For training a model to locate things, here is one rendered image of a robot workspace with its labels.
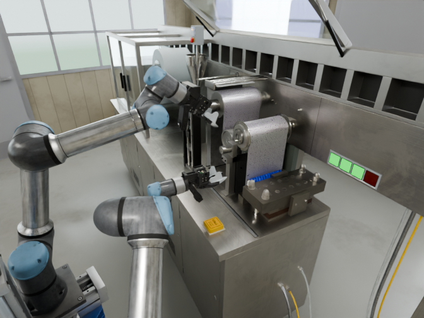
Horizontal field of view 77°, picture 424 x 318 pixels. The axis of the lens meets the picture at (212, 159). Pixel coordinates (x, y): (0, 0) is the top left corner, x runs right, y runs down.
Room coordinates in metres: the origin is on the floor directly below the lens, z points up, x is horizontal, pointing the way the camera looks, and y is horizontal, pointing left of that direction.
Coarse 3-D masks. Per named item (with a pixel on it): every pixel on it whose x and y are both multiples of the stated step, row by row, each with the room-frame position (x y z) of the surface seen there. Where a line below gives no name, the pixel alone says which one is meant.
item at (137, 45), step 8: (112, 32) 2.98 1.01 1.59; (120, 32) 3.02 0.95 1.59; (128, 32) 3.06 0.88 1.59; (136, 32) 3.10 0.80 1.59; (128, 40) 2.10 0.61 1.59; (168, 40) 2.05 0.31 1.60; (176, 40) 2.07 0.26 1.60; (184, 40) 2.10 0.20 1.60; (208, 40) 2.19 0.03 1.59; (120, 48) 2.45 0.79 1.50; (136, 48) 1.93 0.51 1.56; (120, 56) 2.45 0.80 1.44; (136, 56) 1.93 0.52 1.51; (112, 72) 2.95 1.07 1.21; (128, 104) 2.45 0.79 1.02
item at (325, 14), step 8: (184, 0) 2.01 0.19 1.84; (312, 0) 1.09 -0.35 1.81; (320, 0) 1.10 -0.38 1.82; (192, 8) 2.04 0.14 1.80; (320, 8) 1.08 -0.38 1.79; (328, 8) 1.12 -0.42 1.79; (200, 16) 2.08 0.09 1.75; (320, 16) 1.14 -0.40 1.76; (328, 16) 1.12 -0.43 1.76; (208, 24) 2.11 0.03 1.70; (328, 24) 1.10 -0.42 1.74; (336, 24) 1.15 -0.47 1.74; (208, 32) 2.14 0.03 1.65; (224, 32) 2.05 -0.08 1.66; (232, 32) 1.96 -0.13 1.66; (240, 32) 1.88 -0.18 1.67; (336, 32) 1.15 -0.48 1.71; (296, 40) 1.43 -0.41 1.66; (304, 40) 1.39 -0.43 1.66; (312, 40) 1.35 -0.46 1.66; (336, 40) 1.13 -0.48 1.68; (344, 40) 1.18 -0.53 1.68
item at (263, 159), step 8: (272, 144) 1.21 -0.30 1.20; (280, 144) 1.24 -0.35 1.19; (248, 152) 1.14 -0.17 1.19; (256, 152) 1.17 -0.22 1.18; (264, 152) 1.19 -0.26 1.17; (272, 152) 1.21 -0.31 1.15; (280, 152) 1.24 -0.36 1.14; (248, 160) 1.14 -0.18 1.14; (256, 160) 1.17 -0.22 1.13; (264, 160) 1.19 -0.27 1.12; (272, 160) 1.22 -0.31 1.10; (280, 160) 1.25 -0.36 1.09; (248, 168) 1.15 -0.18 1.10; (256, 168) 1.17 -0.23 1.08; (264, 168) 1.20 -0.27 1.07; (272, 168) 1.22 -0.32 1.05; (280, 168) 1.25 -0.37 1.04; (248, 176) 1.15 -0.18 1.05; (256, 176) 1.17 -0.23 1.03
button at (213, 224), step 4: (208, 220) 0.96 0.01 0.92; (212, 220) 0.96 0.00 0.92; (216, 220) 0.96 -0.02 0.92; (204, 224) 0.94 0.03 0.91; (208, 224) 0.93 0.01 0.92; (212, 224) 0.93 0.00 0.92; (216, 224) 0.93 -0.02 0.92; (220, 224) 0.93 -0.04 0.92; (208, 228) 0.91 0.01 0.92; (212, 228) 0.91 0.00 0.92; (216, 228) 0.91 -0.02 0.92; (220, 228) 0.92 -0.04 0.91; (212, 232) 0.90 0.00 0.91
